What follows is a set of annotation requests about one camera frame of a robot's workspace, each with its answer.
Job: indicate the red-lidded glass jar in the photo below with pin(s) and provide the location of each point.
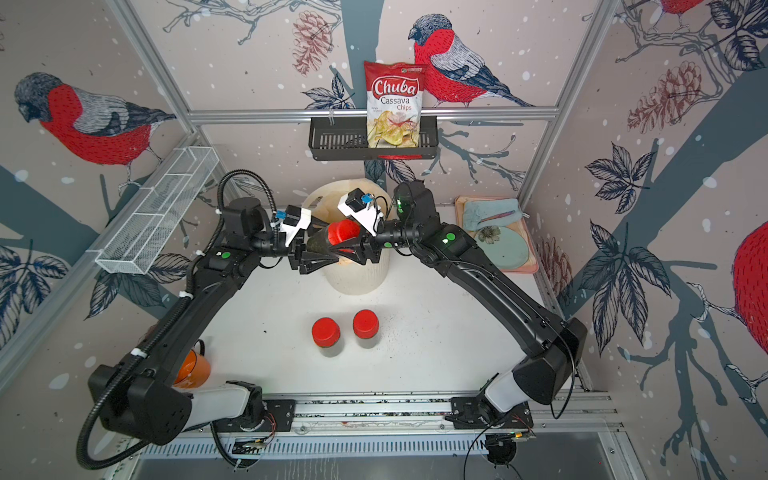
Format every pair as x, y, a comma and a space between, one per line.
366, 327
326, 335

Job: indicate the pink plastic tray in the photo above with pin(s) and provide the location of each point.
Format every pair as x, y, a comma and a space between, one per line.
531, 266

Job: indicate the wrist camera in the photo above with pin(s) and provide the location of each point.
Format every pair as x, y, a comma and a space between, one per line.
363, 208
291, 221

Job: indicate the white wire mesh basket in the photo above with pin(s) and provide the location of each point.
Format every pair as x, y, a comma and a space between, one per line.
143, 235

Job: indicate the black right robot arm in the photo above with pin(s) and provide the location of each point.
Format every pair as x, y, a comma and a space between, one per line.
552, 345

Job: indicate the teal folded cloth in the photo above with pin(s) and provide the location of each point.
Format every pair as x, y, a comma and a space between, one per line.
478, 214

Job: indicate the right red-lidded glass jar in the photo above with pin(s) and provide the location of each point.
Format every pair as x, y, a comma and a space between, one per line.
366, 327

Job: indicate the orange cup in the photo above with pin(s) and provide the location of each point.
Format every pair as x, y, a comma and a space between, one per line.
194, 372

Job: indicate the black wall basket shelf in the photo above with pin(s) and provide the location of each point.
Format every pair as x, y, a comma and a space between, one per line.
345, 139

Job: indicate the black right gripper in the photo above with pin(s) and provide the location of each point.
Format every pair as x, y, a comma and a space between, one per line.
358, 251

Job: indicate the glass jar with tea leaves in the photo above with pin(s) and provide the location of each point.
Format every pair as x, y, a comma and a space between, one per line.
324, 239

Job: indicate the Chuba cassava chips bag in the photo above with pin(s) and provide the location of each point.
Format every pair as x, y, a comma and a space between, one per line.
394, 98

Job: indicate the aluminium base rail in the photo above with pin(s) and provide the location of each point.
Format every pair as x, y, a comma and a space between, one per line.
303, 426

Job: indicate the mint green flower plate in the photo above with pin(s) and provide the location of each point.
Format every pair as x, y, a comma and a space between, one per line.
505, 247

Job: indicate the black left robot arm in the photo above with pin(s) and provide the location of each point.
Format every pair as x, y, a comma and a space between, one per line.
139, 396

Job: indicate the left red-lidded glass jar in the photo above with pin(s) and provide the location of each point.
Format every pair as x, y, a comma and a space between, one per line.
326, 335

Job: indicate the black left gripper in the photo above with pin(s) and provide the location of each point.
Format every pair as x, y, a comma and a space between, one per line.
298, 257

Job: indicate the red jar lid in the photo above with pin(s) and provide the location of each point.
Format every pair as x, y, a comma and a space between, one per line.
341, 231

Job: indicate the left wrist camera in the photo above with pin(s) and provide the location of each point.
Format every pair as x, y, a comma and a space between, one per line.
291, 221

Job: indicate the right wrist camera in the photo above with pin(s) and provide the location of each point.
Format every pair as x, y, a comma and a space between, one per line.
363, 208

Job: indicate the cream waste bin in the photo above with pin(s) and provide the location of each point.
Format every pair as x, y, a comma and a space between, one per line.
346, 276

